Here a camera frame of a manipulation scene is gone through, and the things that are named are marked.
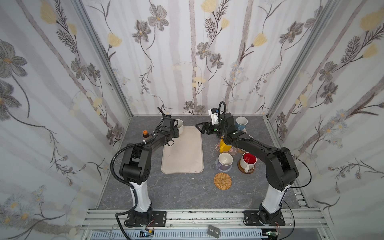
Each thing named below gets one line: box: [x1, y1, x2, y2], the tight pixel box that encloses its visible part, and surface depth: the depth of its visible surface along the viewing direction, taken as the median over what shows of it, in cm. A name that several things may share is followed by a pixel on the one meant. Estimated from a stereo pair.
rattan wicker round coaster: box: [213, 172, 232, 191], surface depth 88 cm
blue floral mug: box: [235, 116, 249, 131], surface depth 106 cm
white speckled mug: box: [173, 119, 184, 136], surface depth 104 cm
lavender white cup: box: [217, 152, 234, 171], surface depth 90 cm
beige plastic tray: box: [161, 126, 204, 174], surface depth 98 cm
